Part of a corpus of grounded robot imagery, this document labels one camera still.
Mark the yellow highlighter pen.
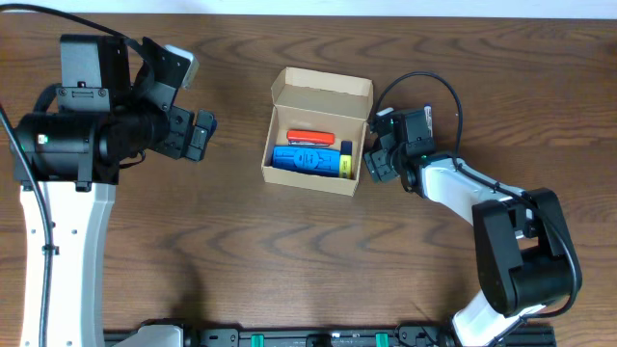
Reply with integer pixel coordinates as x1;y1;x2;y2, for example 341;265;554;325
338;141;353;179

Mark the blue plastic block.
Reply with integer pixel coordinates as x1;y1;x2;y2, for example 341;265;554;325
272;146;340;177

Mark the red stapler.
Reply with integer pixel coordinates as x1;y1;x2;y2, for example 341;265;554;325
286;130;335;147

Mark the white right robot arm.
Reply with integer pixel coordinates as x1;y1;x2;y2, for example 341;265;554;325
363;107;582;346

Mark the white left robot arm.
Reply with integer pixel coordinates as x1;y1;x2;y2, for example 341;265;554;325
12;35;217;346

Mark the blue whiteboard marker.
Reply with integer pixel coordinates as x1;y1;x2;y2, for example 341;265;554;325
424;104;433;137

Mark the brown cardboard box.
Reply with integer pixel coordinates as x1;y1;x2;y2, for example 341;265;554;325
260;67;373;196

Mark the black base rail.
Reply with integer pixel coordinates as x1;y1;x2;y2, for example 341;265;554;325
103;317;556;347

